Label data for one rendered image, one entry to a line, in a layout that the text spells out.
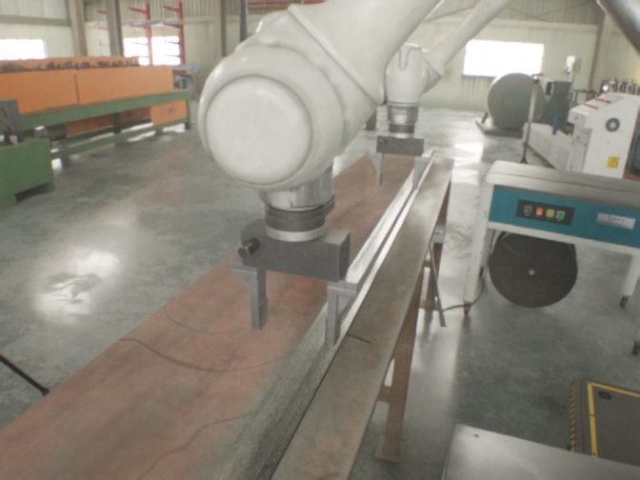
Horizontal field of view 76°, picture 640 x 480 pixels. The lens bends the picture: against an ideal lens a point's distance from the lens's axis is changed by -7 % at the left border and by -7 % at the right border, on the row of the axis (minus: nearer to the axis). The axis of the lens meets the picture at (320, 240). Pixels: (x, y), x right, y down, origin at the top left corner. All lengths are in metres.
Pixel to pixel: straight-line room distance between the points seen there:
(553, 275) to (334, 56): 2.28
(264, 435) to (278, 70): 0.44
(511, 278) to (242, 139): 2.32
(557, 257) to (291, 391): 2.00
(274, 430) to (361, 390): 0.16
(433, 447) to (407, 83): 1.22
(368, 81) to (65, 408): 0.60
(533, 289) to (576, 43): 12.47
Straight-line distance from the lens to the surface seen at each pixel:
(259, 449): 0.57
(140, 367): 0.76
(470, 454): 0.72
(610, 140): 4.38
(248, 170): 0.29
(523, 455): 0.75
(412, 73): 1.24
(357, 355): 0.75
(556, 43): 14.51
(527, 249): 2.47
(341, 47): 0.32
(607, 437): 1.50
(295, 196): 0.49
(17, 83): 5.79
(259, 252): 0.56
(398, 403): 1.50
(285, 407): 0.62
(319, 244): 0.52
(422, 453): 1.70
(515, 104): 9.30
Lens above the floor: 1.25
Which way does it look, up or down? 23 degrees down
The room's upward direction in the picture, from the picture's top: 1 degrees clockwise
